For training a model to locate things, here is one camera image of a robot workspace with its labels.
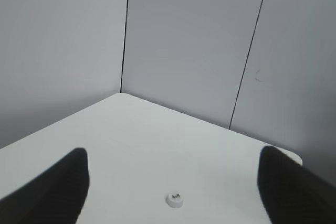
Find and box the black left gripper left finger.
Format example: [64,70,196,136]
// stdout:
[1,148,90,223]

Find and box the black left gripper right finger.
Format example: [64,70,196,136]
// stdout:
[257,146,335,223]

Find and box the white bottle cap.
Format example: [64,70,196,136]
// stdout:
[166,193,184,208]

